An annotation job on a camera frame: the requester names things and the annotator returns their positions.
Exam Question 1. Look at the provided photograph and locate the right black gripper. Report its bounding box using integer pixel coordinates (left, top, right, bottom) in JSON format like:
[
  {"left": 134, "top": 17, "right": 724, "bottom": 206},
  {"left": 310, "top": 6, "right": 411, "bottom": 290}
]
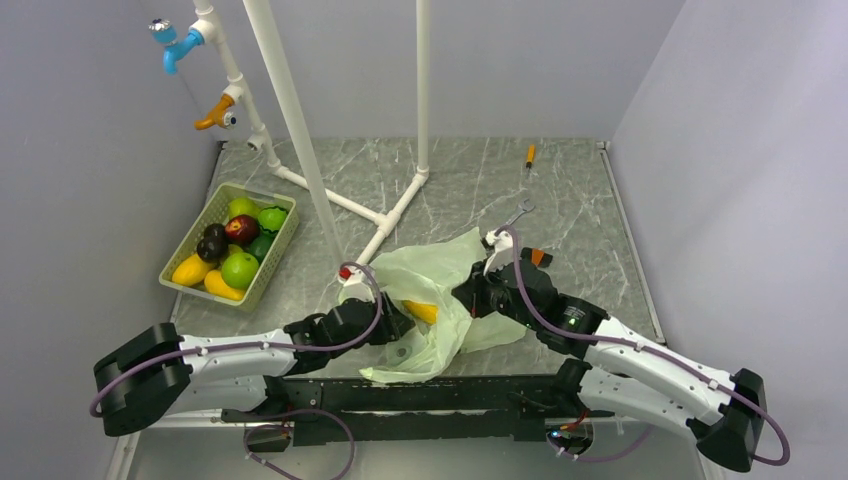
[{"left": 452, "top": 256, "right": 540, "bottom": 331}]

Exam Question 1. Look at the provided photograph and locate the light green plastic bag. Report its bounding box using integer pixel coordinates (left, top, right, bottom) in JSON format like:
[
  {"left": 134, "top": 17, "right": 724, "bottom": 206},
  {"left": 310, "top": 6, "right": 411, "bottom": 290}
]
[{"left": 359, "top": 227, "right": 526, "bottom": 384}]

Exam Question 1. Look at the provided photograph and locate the bright green fake apple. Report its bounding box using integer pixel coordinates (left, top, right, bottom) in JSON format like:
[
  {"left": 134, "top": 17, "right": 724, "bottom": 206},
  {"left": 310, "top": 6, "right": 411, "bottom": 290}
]
[{"left": 220, "top": 252, "right": 260, "bottom": 290}]

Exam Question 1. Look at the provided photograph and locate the dark red fake apple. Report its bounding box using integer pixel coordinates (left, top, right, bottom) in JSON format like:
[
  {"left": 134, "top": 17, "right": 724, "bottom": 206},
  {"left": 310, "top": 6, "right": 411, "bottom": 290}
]
[{"left": 224, "top": 214, "right": 261, "bottom": 246}]

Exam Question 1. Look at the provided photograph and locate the yellow fake lemon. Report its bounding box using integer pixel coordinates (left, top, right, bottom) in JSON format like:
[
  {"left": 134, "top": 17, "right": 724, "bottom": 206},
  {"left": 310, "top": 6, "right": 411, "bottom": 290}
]
[{"left": 171, "top": 253, "right": 217, "bottom": 287}]

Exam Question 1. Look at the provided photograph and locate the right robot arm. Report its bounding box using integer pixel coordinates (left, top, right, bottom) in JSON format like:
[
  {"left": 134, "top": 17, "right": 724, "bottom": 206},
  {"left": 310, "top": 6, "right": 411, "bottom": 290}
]
[{"left": 452, "top": 260, "right": 767, "bottom": 473}]

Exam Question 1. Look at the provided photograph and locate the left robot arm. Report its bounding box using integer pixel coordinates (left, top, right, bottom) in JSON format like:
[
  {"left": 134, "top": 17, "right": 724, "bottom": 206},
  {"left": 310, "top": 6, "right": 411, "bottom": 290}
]
[{"left": 89, "top": 295, "right": 416, "bottom": 437}]

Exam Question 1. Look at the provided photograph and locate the dark green fake avocado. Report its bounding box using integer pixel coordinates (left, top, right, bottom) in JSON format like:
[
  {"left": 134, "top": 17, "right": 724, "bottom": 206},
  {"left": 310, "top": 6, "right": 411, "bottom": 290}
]
[{"left": 246, "top": 234, "right": 274, "bottom": 263}]

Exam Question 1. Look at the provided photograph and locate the green fake watermelon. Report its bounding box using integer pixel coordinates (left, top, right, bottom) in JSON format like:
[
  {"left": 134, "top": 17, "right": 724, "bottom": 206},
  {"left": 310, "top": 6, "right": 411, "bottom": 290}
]
[{"left": 257, "top": 206, "right": 288, "bottom": 237}]

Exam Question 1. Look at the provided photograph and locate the yellow fake mango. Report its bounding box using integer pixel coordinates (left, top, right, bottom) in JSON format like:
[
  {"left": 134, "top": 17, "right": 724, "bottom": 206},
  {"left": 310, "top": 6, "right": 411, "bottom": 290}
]
[{"left": 203, "top": 269, "right": 246, "bottom": 302}]

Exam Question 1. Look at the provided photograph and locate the yellow-green fake lime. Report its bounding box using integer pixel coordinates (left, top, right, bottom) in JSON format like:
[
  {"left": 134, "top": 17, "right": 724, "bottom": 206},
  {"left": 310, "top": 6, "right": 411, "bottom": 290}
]
[{"left": 227, "top": 197, "right": 261, "bottom": 220}]

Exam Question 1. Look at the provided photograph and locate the black orange small tool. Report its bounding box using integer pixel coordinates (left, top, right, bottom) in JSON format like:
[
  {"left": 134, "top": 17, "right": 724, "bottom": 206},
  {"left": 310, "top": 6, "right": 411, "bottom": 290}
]
[{"left": 521, "top": 247, "right": 553, "bottom": 268}]

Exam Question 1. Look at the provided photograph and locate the silver wrench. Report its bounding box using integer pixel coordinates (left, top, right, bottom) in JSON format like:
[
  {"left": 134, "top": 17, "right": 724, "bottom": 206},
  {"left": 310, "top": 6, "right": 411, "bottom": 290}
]
[{"left": 505, "top": 199, "right": 535, "bottom": 225}]

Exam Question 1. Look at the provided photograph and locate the green plastic basket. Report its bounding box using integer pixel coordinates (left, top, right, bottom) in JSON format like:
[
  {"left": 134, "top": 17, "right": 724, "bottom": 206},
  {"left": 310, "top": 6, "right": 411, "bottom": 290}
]
[{"left": 159, "top": 182, "right": 299, "bottom": 311}]

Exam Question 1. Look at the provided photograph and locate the orange faucet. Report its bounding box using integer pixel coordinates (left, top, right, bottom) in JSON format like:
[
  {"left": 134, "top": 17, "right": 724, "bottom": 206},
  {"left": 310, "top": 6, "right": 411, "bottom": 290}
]
[{"left": 194, "top": 93, "right": 237, "bottom": 130}]

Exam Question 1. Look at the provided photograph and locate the blue faucet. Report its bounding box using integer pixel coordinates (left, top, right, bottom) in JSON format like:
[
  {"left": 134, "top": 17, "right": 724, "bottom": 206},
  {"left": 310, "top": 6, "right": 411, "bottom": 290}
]
[{"left": 148, "top": 18, "right": 205, "bottom": 75}]

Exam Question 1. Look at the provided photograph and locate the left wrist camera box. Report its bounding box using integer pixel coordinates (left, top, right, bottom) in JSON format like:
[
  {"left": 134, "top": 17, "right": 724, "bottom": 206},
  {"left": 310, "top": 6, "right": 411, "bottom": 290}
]
[{"left": 338, "top": 262, "right": 379, "bottom": 304}]

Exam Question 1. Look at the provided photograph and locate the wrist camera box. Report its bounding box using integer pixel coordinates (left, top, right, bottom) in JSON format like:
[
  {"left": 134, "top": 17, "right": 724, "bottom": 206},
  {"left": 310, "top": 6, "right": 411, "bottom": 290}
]
[
  {"left": 483, "top": 226, "right": 516, "bottom": 274},
  {"left": 338, "top": 262, "right": 379, "bottom": 304}
]

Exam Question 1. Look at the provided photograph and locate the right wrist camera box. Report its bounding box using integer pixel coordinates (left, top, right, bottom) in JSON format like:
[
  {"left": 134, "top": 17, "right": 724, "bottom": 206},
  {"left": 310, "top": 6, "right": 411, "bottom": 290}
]
[{"left": 483, "top": 226, "right": 516, "bottom": 274}]

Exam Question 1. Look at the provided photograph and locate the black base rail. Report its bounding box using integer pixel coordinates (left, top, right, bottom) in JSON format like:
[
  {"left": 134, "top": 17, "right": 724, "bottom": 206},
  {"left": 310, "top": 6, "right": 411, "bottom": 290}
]
[{"left": 221, "top": 374, "right": 587, "bottom": 446}]

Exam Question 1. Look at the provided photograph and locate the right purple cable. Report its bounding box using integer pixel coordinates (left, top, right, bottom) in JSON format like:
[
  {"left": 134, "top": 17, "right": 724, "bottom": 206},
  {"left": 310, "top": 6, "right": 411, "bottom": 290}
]
[{"left": 496, "top": 225, "right": 791, "bottom": 468}]

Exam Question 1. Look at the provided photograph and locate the purple cable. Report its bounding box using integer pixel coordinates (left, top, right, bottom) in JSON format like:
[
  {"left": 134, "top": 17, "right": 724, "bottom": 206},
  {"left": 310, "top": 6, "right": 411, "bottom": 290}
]
[
  {"left": 496, "top": 225, "right": 791, "bottom": 468},
  {"left": 89, "top": 261, "right": 386, "bottom": 480}
]

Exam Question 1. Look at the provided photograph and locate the orange handle screwdriver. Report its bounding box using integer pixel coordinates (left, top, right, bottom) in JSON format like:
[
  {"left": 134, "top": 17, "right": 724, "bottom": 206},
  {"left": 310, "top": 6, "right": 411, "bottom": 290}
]
[{"left": 525, "top": 145, "right": 536, "bottom": 170}]

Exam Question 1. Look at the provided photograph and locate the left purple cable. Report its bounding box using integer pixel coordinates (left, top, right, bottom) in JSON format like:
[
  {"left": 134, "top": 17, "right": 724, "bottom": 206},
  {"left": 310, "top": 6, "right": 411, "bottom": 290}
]
[{"left": 89, "top": 261, "right": 386, "bottom": 480}]

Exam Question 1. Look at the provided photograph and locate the white PVC pipe frame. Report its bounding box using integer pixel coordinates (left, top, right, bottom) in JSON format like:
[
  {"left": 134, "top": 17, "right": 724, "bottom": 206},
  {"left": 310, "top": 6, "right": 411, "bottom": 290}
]
[{"left": 192, "top": 0, "right": 432, "bottom": 266}]

